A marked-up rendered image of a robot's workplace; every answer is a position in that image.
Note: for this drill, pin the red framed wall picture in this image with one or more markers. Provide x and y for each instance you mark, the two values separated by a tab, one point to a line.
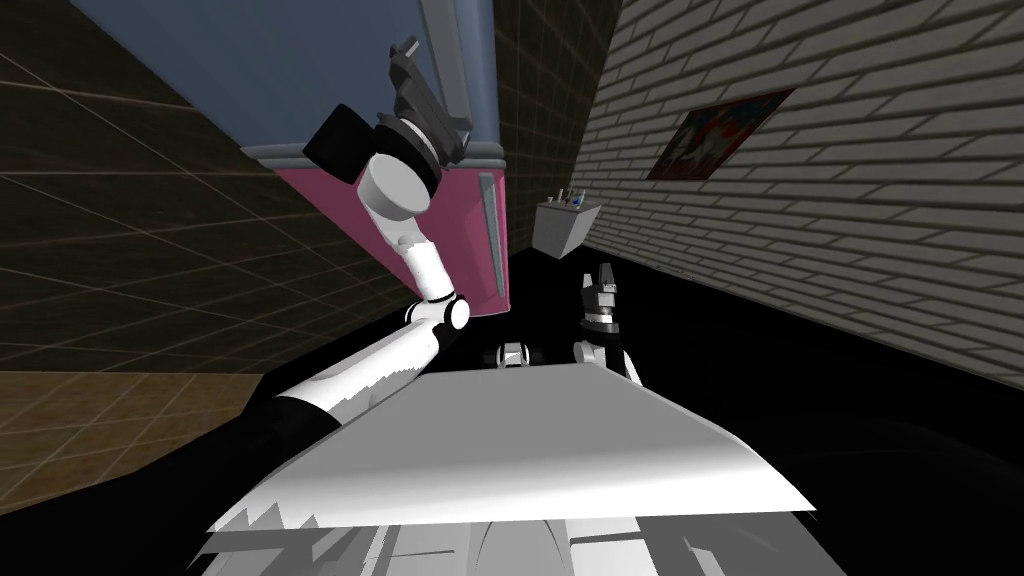
712	136

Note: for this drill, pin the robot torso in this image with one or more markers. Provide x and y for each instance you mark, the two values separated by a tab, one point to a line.
512	448

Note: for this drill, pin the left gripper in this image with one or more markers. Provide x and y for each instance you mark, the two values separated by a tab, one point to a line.
436	128

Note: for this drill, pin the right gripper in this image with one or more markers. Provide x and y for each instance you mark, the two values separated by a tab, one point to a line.
600	308

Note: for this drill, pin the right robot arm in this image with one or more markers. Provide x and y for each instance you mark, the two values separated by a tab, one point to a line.
586	352

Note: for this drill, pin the white cabinet with small items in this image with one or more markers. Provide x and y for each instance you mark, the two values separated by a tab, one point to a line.
564	228

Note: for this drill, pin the pink fridge door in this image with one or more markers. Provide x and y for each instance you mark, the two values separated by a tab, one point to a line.
460	232

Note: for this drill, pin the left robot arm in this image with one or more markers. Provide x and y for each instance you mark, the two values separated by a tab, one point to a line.
392	192

